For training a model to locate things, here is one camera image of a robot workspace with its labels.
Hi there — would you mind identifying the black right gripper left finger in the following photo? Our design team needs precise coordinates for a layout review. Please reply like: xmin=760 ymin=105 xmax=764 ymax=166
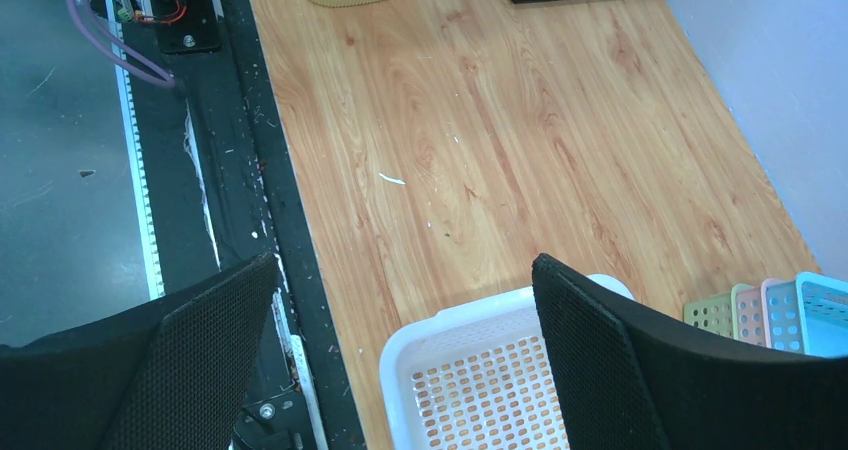
xmin=1 ymin=254 xmax=279 ymax=449

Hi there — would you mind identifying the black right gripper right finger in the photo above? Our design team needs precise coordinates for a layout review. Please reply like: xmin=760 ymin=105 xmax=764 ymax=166
xmin=532 ymin=254 xmax=847 ymax=449

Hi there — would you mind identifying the large white perforated basket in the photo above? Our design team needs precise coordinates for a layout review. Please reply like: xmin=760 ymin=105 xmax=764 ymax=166
xmin=378 ymin=273 xmax=636 ymax=450

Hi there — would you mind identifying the green perforated tray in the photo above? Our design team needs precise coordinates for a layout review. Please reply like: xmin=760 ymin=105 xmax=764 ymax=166
xmin=682 ymin=284 xmax=753 ymax=340

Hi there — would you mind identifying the pink perforated tray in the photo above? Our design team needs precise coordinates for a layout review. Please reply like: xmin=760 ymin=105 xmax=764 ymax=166
xmin=731 ymin=278 xmax=782 ymax=348

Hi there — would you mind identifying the blue perforated tray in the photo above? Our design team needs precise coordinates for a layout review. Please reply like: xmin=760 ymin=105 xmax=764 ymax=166
xmin=761 ymin=272 xmax=847 ymax=358

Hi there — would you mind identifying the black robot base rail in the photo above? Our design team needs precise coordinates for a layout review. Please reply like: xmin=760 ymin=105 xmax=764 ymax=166
xmin=95 ymin=0 xmax=366 ymax=449

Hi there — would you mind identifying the purple cable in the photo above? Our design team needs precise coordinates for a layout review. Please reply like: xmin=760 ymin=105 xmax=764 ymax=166
xmin=63 ymin=0 xmax=178 ymax=91

